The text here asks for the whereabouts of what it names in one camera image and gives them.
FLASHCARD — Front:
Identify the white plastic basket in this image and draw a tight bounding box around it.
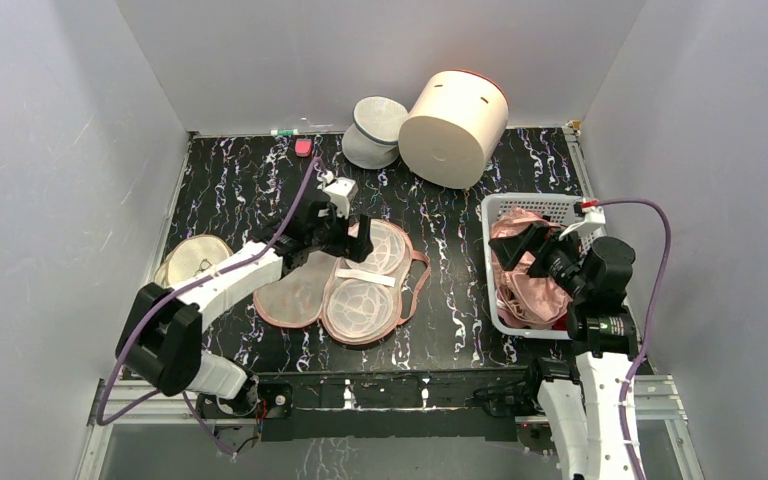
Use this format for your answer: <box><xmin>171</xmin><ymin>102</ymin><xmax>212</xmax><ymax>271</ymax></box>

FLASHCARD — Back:
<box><xmin>481</xmin><ymin>193</ymin><xmax>635</xmax><ymax>341</ymax></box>

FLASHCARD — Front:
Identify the cream cylindrical hamper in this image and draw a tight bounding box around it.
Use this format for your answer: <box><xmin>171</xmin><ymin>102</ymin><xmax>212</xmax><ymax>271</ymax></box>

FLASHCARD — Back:
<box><xmin>398</xmin><ymin>70</ymin><xmax>509</xmax><ymax>190</ymax></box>

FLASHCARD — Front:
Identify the pink satin bra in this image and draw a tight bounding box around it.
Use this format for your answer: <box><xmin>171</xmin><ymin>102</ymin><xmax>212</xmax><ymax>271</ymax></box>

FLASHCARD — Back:
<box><xmin>489</xmin><ymin>206</ymin><xmax>574</xmax><ymax>329</ymax></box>

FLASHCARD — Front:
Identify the red garment in basket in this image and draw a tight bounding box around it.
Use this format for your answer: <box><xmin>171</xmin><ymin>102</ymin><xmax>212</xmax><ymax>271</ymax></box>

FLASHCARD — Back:
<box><xmin>551</xmin><ymin>315</ymin><xmax>568</xmax><ymax>331</ymax></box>

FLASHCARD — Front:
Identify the small pink object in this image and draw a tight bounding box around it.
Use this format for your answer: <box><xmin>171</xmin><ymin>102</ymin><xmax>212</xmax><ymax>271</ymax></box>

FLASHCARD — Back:
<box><xmin>294</xmin><ymin>138</ymin><xmax>313</xmax><ymax>158</ymax></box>

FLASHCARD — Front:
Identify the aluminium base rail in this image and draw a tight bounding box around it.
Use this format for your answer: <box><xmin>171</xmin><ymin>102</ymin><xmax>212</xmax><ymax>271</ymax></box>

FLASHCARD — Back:
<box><xmin>75</xmin><ymin>374</ymin><xmax>690</xmax><ymax>480</ymax></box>

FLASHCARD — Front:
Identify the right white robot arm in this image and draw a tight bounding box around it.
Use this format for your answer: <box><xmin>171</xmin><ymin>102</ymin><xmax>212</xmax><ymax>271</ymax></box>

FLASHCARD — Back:
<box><xmin>487</xmin><ymin>198</ymin><xmax>645</xmax><ymax>479</ymax></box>

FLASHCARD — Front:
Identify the small green white object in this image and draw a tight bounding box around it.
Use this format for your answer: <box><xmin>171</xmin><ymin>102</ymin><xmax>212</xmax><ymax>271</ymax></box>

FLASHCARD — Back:
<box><xmin>270</xmin><ymin>129</ymin><xmax>299</xmax><ymax>137</ymax></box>

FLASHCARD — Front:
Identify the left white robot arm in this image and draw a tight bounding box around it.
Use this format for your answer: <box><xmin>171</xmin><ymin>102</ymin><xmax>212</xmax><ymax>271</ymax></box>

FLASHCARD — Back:
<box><xmin>114</xmin><ymin>172</ymin><xmax>373</xmax><ymax>416</ymax></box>

